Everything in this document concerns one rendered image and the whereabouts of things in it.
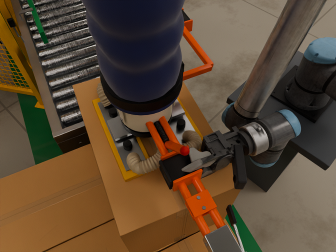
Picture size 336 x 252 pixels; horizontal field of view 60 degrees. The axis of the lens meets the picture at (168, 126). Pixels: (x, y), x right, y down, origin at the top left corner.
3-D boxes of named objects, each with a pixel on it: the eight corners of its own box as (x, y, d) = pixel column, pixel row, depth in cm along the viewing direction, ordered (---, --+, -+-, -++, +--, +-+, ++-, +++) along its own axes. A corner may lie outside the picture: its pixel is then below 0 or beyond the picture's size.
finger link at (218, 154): (195, 164, 77) (221, 156, 81) (199, 170, 76) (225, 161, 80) (201, 154, 73) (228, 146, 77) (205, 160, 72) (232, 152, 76)
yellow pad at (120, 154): (92, 103, 106) (89, 94, 102) (118, 94, 109) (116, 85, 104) (125, 183, 89) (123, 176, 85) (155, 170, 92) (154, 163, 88)
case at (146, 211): (94, 138, 144) (72, 84, 111) (168, 113, 153) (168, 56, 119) (134, 260, 114) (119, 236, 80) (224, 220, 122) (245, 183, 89)
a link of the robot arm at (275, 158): (258, 138, 105) (267, 117, 95) (281, 162, 99) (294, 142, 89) (238, 150, 102) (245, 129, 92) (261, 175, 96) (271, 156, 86)
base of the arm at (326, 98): (301, 72, 139) (308, 56, 131) (337, 94, 130) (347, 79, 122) (275, 92, 133) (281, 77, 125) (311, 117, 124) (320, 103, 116)
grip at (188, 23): (162, 24, 114) (162, 13, 110) (182, 18, 116) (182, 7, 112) (172, 37, 110) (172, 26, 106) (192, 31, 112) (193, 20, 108)
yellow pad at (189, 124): (140, 86, 111) (139, 77, 106) (164, 78, 113) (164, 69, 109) (180, 159, 94) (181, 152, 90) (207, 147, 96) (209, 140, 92)
